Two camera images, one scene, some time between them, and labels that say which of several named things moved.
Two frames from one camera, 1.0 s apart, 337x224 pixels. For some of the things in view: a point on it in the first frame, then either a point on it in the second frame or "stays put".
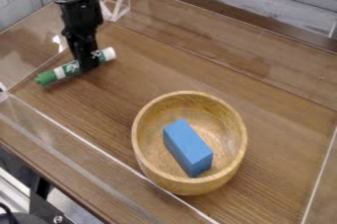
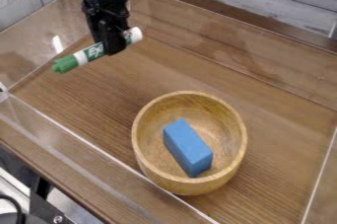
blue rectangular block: [186, 147] stays put
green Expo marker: [51, 75] → [73, 59]
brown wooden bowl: [189, 139] stays put
